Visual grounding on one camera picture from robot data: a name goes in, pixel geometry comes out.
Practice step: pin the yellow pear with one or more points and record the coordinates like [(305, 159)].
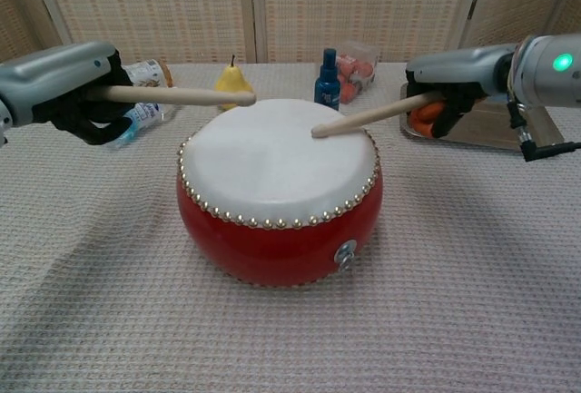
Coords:
[(231, 77)]

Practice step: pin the clear box with red items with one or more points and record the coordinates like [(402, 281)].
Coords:
[(358, 71)]

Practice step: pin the clear water bottle blue label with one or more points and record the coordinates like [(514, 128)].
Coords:
[(145, 114)]

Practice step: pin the black-fingered left robot hand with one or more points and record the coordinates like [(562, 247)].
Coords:
[(50, 80)]

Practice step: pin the amber tea bottle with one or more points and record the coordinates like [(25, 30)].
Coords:
[(147, 73)]

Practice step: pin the orange-tipped right robot hand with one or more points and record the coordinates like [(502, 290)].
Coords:
[(458, 68)]

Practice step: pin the rectangular metal tray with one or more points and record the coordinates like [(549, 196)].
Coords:
[(490, 125)]

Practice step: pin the wooden drumstick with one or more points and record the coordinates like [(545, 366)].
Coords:
[(190, 95), (358, 120)]

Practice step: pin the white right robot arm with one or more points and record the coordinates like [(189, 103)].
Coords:
[(544, 80)]

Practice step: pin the blue spray bottle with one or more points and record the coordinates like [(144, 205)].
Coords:
[(327, 86)]

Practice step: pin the red drum with white skin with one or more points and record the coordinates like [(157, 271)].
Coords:
[(272, 161)]

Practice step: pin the beige woven tablecloth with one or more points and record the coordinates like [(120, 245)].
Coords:
[(136, 297)]

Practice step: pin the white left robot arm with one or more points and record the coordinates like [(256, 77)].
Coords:
[(3, 120)]

